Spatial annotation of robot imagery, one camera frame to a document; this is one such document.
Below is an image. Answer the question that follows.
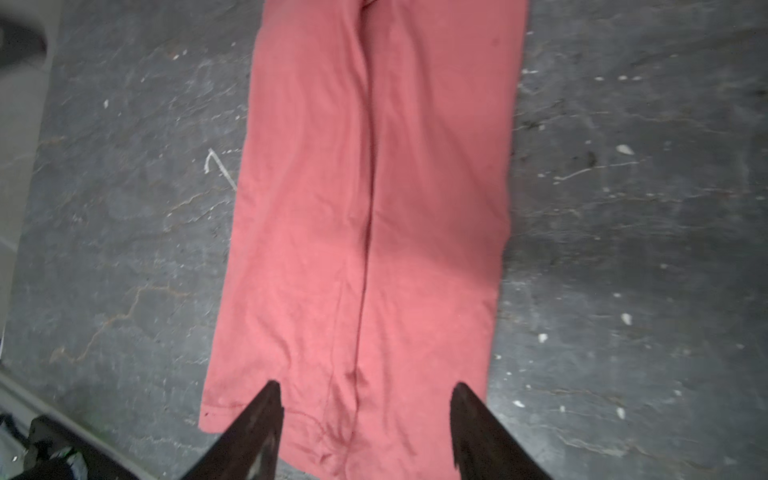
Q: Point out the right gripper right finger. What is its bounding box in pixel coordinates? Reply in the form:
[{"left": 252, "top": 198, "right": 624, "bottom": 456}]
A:
[{"left": 450, "top": 382, "right": 552, "bottom": 480}]

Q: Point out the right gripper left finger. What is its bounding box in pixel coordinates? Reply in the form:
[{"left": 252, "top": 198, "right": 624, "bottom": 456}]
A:
[{"left": 182, "top": 380, "right": 285, "bottom": 480}]

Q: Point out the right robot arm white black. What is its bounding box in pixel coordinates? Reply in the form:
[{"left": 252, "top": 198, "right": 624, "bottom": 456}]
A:
[{"left": 1, "top": 380, "right": 549, "bottom": 479}]

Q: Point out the dark pink t-shirt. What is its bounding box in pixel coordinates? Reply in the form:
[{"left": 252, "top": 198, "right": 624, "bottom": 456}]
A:
[{"left": 199, "top": 1, "right": 527, "bottom": 479}]

